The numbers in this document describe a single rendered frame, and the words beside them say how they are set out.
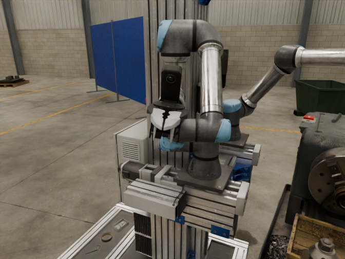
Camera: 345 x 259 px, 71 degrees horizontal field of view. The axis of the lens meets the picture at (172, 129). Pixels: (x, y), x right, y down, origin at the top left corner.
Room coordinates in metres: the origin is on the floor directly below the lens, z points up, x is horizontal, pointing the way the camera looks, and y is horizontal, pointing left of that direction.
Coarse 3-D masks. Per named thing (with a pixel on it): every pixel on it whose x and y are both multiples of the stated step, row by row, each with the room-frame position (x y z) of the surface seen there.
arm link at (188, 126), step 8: (184, 120) 0.72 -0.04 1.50; (192, 120) 0.72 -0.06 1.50; (184, 128) 0.70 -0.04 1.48; (192, 128) 0.70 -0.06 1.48; (168, 136) 0.70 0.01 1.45; (176, 136) 0.70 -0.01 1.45; (184, 136) 0.70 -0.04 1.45; (192, 136) 0.70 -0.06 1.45; (168, 144) 0.70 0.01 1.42; (176, 144) 0.70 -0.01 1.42
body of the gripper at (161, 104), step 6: (156, 102) 0.55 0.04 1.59; (162, 102) 0.56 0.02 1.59; (168, 102) 0.57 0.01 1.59; (174, 102) 0.57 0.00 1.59; (180, 102) 0.62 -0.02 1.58; (162, 108) 0.52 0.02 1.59; (168, 108) 0.53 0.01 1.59; (174, 108) 0.52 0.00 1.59; (180, 108) 0.53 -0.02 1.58; (150, 126) 0.52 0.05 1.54; (180, 126) 0.56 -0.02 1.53; (150, 132) 0.53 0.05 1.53; (156, 132) 0.53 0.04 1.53; (162, 132) 0.53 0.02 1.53; (168, 132) 0.53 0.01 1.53; (174, 132) 0.52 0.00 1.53
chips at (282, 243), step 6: (270, 240) 1.21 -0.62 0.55; (276, 240) 1.19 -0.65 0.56; (282, 240) 1.18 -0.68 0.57; (288, 240) 1.17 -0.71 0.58; (270, 246) 1.11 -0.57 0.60; (276, 246) 1.14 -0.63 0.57; (282, 246) 1.10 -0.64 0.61; (270, 252) 1.08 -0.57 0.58; (276, 252) 1.07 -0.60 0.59; (282, 252) 1.08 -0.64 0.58; (264, 258) 1.06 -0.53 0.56; (270, 258) 1.04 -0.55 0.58; (276, 258) 1.03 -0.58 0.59; (282, 258) 1.06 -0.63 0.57
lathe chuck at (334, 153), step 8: (328, 152) 1.11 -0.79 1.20; (336, 152) 1.07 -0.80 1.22; (344, 152) 1.05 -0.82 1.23; (320, 160) 1.07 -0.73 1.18; (336, 160) 1.03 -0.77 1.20; (344, 160) 1.01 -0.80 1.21; (312, 168) 1.09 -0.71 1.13; (320, 168) 1.05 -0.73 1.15; (344, 168) 1.01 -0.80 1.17; (312, 176) 1.07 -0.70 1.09; (320, 176) 1.05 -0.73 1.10; (328, 176) 1.03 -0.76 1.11; (312, 184) 1.06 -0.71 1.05; (320, 184) 1.05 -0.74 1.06; (328, 184) 1.03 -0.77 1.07; (312, 192) 1.06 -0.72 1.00; (320, 192) 1.04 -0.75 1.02; (328, 192) 1.03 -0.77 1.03; (320, 200) 1.04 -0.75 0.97; (336, 208) 1.00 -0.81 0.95
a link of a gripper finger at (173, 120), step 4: (172, 112) 0.50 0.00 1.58; (176, 112) 0.51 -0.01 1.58; (180, 112) 0.51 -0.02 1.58; (168, 116) 0.47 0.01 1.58; (172, 116) 0.47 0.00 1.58; (176, 116) 0.48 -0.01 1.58; (168, 120) 0.44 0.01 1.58; (172, 120) 0.45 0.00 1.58; (176, 120) 0.46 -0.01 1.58; (164, 124) 0.43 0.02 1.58; (168, 124) 0.44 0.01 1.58; (172, 124) 0.44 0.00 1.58; (176, 124) 0.46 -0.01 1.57; (164, 128) 0.43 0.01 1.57; (168, 128) 0.43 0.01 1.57; (172, 128) 0.45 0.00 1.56; (172, 132) 0.46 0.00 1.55; (172, 136) 0.47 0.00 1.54
